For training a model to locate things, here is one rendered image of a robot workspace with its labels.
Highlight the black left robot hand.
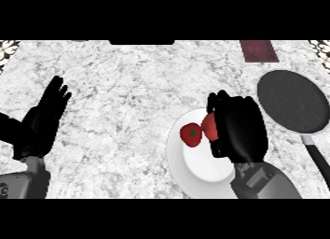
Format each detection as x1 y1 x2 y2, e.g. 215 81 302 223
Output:
0 75 71 162

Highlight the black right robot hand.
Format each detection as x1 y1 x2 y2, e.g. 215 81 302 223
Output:
204 90 269 164

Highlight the black frying pan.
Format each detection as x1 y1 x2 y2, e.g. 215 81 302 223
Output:
256 69 330 200

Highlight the white plate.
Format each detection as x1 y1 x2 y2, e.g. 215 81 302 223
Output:
164 107 237 200

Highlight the dark red flat board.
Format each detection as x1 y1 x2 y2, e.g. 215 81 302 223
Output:
237 40 279 63

